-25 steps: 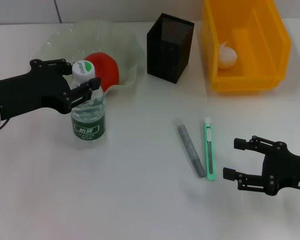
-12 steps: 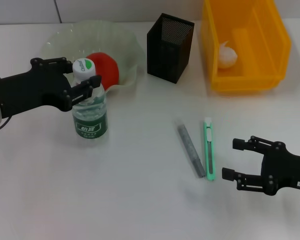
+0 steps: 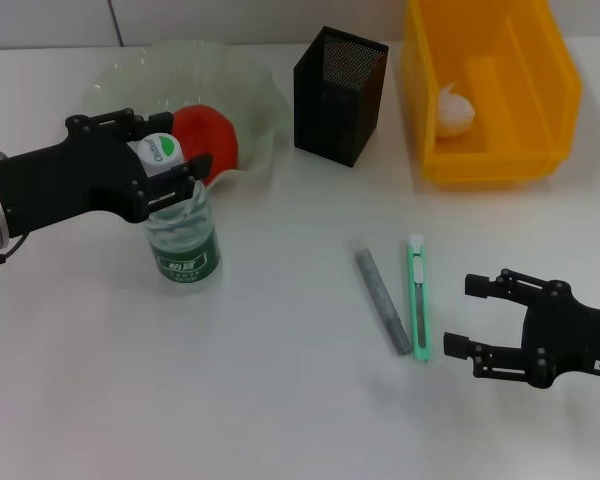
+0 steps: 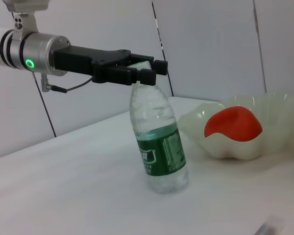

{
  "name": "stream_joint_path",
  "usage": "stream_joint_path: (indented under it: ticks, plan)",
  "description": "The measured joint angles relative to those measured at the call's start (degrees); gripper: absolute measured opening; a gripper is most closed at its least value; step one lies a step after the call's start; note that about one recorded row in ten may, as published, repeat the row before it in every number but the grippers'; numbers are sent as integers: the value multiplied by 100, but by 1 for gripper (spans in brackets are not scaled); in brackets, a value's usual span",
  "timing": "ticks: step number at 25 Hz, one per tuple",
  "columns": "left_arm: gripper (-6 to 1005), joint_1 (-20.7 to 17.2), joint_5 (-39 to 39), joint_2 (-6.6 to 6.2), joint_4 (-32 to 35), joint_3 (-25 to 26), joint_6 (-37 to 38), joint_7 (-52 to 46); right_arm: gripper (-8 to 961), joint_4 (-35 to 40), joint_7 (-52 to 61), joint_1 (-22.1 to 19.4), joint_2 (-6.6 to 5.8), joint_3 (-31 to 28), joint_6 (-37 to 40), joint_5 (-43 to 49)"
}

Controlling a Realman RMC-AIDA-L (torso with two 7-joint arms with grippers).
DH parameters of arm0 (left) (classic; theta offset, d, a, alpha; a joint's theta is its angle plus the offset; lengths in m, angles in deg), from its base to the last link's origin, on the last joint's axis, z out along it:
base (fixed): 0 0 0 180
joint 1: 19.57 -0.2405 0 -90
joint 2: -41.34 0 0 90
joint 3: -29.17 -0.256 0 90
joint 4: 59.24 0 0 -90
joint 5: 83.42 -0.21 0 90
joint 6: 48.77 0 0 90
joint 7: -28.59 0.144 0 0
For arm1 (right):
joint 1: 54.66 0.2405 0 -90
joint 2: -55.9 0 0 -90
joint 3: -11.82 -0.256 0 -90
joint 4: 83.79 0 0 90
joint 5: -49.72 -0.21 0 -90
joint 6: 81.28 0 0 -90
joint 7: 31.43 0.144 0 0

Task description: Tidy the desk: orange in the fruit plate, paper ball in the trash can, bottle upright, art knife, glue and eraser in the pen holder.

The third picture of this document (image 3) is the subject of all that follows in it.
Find pale green wavy fruit plate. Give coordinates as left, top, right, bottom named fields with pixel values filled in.
left=82, top=40, right=291, bottom=189

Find yellow plastic bin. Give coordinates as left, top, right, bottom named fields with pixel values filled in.
left=398, top=0, right=583, bottom=190

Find green utility knife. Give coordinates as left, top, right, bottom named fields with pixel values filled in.
left=406, top=233, right=431, bottom=363

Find black mesh pen holder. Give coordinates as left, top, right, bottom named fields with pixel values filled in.
left=293, top=25, right=389, bottom=168

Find clear green-label water bottle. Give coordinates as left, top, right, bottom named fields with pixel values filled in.
left=136, top=130, right=222, bottom=297

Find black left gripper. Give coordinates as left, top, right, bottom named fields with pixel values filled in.
left=0, top=108, right=214, bottom=239

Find grey glitter pen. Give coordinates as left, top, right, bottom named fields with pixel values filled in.
left=352, top=239, right=412, bottom=357

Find white paper ball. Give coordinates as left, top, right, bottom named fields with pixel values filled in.
left=435, top=82, right=476, bottom=137

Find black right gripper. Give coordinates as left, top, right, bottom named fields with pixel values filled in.
left=443, top=268, right=600, bottom=390

